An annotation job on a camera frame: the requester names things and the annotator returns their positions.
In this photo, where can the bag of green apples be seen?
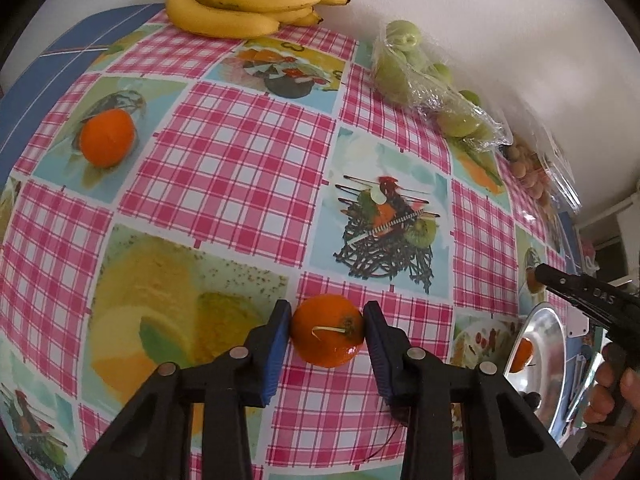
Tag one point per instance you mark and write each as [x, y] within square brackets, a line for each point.
[435, 97]

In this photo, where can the orange tangerine with stem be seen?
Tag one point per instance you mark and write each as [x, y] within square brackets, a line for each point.
[320, 347]

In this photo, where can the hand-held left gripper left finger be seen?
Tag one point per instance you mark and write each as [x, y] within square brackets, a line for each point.
[275, 350]

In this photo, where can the clear plastic lidded box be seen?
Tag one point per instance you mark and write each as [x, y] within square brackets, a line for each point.
[562, 175]

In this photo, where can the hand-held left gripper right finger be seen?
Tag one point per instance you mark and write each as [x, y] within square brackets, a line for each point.
[377, 350]

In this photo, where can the person's right hand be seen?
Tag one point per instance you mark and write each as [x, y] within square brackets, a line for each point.
[600, 395]

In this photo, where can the pink checkered printed tablecloth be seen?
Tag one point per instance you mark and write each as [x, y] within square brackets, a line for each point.
[225, 160]

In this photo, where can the round metal plate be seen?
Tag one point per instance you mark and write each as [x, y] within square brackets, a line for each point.
[545, 360]

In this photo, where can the brown longan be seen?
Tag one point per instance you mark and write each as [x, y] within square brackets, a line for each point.
[534, 287]

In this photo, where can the pile of brown longans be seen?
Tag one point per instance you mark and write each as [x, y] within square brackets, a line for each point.
[527, 175]

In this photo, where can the stemless orange tangerine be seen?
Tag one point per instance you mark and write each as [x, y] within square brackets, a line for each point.
[107, 137]
[522, 354]

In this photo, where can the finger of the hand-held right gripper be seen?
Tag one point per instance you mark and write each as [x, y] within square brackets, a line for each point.
[590, 295]

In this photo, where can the pile of small green fruits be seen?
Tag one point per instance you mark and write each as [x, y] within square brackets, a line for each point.
[400, 70]

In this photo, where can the white plastic device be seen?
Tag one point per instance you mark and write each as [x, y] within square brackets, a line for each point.
[577, 327]

